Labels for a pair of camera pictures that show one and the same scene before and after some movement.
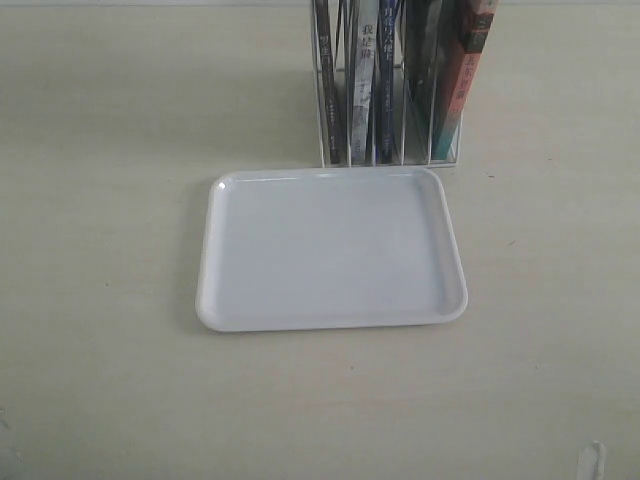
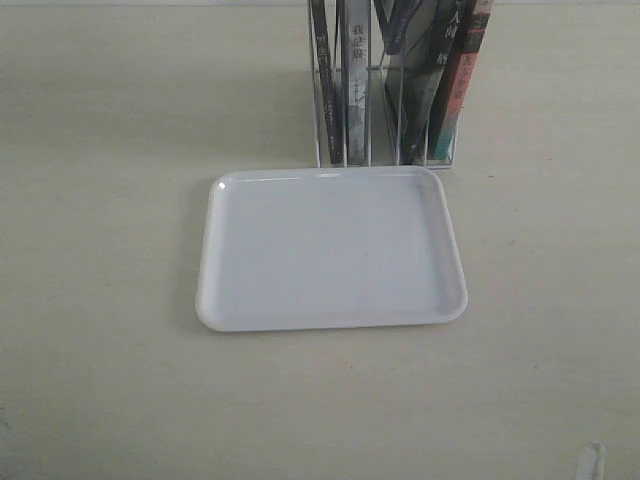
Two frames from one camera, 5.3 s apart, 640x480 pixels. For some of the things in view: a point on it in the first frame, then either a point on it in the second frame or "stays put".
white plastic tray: [328, 248] stays put
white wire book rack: [390, 82] stays put
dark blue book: [386, 82] -> [394, 18]
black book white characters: [421, 23] -> [449, 21]
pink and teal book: [464, 26] stays put
